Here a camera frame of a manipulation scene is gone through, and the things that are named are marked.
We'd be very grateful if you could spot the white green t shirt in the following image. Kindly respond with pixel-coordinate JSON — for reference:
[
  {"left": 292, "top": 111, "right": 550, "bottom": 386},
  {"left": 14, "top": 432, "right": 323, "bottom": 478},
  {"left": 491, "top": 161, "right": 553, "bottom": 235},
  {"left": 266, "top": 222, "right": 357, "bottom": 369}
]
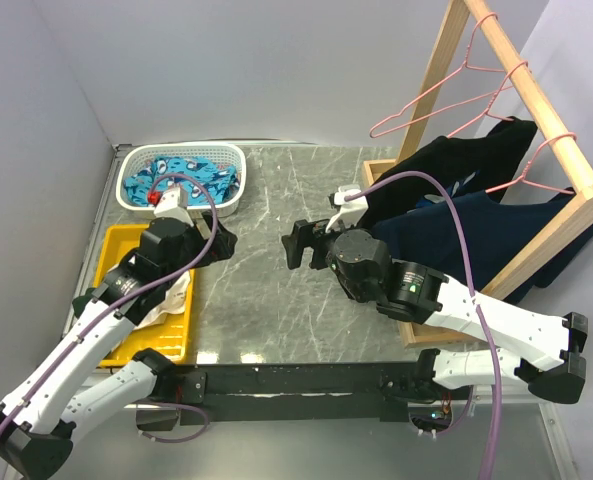
[{"left": 135, "top": 271, "right": 192, "bottom": 330}]

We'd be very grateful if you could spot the pink wire hanger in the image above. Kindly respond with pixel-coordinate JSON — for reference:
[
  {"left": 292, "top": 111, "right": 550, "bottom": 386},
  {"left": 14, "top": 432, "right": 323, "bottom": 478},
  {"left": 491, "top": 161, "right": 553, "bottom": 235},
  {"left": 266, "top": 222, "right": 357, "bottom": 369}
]
[{"left": 369, "top": 12, "right": 504, "bottom": 138}]

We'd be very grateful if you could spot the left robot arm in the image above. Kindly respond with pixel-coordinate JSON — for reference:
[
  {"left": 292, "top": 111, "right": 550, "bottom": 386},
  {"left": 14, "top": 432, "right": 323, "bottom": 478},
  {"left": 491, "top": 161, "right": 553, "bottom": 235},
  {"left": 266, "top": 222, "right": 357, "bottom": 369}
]
[{"left": 0, "top": 214, "right": 237, "bottom": 479}]

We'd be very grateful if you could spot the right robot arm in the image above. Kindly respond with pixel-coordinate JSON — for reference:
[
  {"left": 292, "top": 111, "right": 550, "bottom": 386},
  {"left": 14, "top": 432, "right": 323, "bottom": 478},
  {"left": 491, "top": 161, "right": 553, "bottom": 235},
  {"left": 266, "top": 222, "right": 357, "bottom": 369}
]
[{"left": 281, "top": 220, "right": 588, "bottom": 404}]

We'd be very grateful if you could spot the navy blue t shirt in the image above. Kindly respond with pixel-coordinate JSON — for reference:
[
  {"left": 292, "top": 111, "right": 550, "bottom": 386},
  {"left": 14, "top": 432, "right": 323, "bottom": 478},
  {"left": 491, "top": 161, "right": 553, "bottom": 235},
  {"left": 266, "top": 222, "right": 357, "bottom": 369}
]
[{"left": 371, "top": 192, "right": 593, "bottom": 304}]

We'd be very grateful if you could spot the black t shirt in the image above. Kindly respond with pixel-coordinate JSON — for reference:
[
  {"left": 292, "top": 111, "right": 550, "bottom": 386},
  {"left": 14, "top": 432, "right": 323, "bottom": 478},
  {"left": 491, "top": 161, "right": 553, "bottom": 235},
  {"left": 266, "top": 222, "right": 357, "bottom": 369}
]
[{"left": 359, "top": 117, "right": 538, "bottom": 229}]

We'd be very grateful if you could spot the blue shark print cloth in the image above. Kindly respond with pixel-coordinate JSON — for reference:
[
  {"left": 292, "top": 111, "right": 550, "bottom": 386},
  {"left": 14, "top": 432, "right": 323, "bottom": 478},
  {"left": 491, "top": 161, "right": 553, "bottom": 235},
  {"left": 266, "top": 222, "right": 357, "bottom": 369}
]
[{"left": 122, "top": 155, "right": 239, "bottom": 207}]

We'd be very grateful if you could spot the white plastic basket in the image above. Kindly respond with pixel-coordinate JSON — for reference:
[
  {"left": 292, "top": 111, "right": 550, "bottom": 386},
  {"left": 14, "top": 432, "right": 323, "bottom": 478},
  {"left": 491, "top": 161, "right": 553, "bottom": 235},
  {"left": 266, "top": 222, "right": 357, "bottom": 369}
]
[{"left": 116, "top": 142, "right": 247, "bottom": 218}]

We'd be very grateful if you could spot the yellow plastic tray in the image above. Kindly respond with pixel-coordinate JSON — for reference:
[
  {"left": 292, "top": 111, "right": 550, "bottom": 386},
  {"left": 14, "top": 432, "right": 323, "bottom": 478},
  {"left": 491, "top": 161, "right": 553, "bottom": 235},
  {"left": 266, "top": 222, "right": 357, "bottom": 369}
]
[{"left": 92, "top": 224, "right": 195, "bottom": 369}]

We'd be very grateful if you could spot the black base bar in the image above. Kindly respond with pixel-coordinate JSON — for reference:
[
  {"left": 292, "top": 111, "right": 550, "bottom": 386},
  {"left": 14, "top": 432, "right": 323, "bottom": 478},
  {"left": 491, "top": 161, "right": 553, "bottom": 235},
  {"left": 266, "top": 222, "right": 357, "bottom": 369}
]
[{"left": 159, "top": 361, "right": 469, "bottom": 423}]

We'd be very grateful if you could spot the wooden clothes rack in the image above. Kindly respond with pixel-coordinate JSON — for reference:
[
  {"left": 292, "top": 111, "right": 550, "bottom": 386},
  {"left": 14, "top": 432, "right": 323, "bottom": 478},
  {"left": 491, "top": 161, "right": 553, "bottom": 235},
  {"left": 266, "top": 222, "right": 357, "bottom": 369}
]
[{"left": 361, "top": 0, "right": 593, "bottom": 350}]

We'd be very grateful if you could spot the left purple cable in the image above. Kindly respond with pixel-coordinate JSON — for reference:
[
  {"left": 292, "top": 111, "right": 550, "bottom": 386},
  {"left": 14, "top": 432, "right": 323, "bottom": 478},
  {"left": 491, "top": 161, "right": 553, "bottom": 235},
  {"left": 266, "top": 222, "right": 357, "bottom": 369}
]
[{"left": 0, "top": 173, "right": 220, "bottom": 480}]

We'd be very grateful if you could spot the purple cable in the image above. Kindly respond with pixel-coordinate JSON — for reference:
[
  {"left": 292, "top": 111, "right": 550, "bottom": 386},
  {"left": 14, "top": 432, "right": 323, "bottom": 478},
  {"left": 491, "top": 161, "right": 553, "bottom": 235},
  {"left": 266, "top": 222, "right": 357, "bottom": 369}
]
[
  {"left": 343, "top": 170, "right": 501, "bottom": 480},
  {"left": 0, "top": 173, "right": 220, "bottom": 480}
]

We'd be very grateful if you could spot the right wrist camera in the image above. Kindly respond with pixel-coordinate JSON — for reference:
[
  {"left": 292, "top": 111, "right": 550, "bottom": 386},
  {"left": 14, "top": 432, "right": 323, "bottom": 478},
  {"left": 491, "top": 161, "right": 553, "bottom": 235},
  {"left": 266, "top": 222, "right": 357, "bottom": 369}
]
[{"left": 325, "top": 184, "right": 368, "bottom": 233}]

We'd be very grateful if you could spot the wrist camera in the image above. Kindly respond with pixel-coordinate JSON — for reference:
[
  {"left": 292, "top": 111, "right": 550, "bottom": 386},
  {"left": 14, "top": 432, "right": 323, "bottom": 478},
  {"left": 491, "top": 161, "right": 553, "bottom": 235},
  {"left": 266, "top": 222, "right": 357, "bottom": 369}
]
[
  {"left": 325, "top": 184, "right": 368, "bottom": 233},
  {"left": 153, "top": 186, "right": 194, "bottom": 226}
]

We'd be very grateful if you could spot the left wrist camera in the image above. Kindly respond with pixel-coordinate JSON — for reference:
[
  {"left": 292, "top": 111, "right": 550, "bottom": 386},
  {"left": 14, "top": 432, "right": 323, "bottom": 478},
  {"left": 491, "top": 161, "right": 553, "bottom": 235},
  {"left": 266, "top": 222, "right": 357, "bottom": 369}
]
[{"left": 153, "top": 186, "right": 194, "bottom": 226}]

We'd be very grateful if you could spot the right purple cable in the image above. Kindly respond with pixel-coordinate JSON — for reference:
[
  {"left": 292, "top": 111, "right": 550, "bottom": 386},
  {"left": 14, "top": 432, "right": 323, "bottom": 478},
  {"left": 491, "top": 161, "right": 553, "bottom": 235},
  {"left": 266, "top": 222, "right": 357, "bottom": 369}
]
[{"left": 343, "top": 170, "right": 501, "bottom": 480}]

